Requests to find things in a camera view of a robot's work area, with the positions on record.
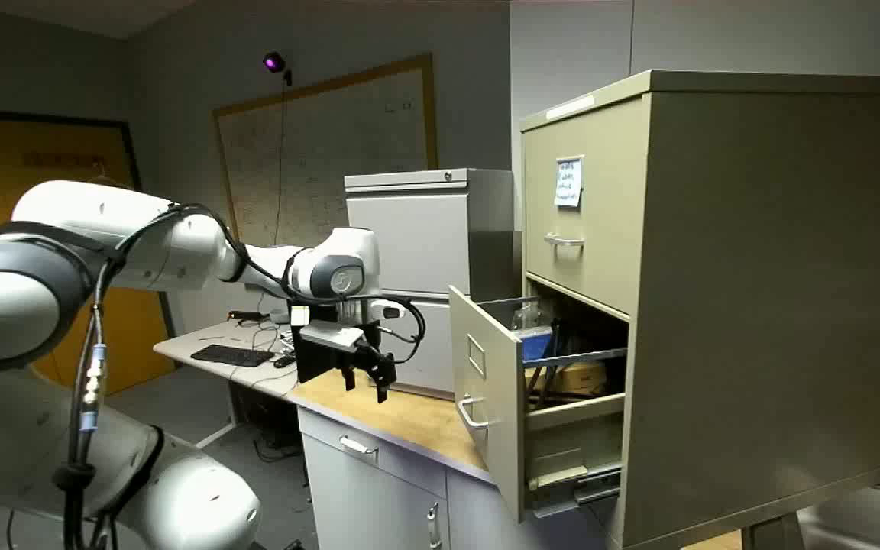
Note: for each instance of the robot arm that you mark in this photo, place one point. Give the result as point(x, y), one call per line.
point(104, 221)

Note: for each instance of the grey counter door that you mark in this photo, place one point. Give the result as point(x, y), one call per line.
point(363, 508)

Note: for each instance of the clear plastic bag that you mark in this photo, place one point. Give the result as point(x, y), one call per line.
point(530, 315)

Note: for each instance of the grey counter drawer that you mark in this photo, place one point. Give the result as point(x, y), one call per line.
point(394, 454)

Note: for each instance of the beige drawer with note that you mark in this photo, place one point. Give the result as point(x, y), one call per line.
point(600, 229)

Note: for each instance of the white desk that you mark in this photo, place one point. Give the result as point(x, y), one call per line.
point(211, 340)

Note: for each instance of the yellow door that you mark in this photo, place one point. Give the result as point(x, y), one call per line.
point(20, 176)

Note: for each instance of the camera on mount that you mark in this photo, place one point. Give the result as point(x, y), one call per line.
point(275, 63)

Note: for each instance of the brown cardboard box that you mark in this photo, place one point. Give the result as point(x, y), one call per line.
point(581, 378)

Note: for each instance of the wood framed whiteboard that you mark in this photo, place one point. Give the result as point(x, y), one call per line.
point(333, 145)

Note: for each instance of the beige file cabinet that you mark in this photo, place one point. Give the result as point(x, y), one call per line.
point(753, 305)

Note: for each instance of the beige drawer with contents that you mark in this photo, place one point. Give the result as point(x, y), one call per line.
point(493, 382)

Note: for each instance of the black keyboard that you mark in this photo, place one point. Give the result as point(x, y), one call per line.
point(232, 355)

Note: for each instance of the grey file cabinet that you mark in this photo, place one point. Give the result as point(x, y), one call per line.
point(425, 229)

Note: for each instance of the white paper note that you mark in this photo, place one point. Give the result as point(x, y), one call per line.
point(568, 183)

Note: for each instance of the blue box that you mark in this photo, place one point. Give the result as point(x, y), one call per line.
point(535, 344)

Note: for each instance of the black computer mouse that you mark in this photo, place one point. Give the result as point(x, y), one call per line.
point(284, 361)

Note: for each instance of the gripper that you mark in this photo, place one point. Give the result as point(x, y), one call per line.
point(314, 359)

